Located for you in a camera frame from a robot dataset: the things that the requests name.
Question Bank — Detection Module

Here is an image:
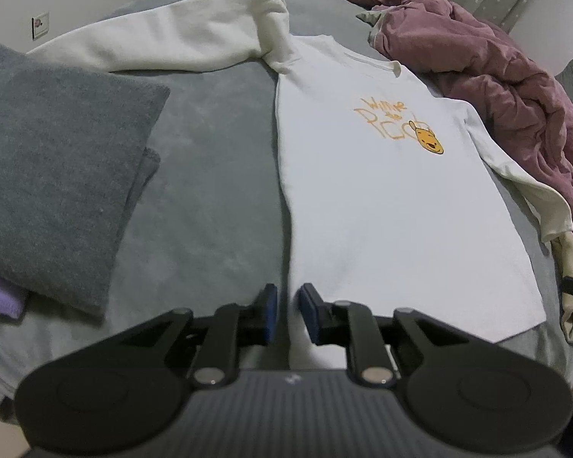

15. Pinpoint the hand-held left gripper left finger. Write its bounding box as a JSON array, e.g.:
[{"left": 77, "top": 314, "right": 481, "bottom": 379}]
[{"left": 118, "top": 284, "right": 278, "bottom": 388}]

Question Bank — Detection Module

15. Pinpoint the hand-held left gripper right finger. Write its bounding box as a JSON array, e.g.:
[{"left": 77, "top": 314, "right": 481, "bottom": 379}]
[{"left": 298, "top": 282, "right": 469, "bottom": 388}]

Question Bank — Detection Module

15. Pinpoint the white long-sleeve printed shirt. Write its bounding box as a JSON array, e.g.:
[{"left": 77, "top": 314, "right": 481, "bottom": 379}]
[{"left": 26, "top": 0, "right": 573, "bottom": 344}]

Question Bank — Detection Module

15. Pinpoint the pink quilt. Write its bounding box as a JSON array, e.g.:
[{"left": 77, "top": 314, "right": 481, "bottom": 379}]
[{"left": 318, "top": 0, "right": 573, "bottom": 261}]

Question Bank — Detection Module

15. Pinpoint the folded grey sweater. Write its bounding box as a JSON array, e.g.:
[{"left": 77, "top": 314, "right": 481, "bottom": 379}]
[{"left": 0, "top": 33, "right": 172, "bottom": 320}]

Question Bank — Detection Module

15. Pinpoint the small grey cloth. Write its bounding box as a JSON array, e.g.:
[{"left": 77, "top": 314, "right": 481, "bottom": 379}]
[{"left": 356, "top": 7, "right": 387, "bottom": 46}]

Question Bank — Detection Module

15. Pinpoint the white wall socket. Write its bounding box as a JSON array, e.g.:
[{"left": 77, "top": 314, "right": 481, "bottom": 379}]
[{"left": 31, "top": 12, "right": 50, "bottom": 40}]

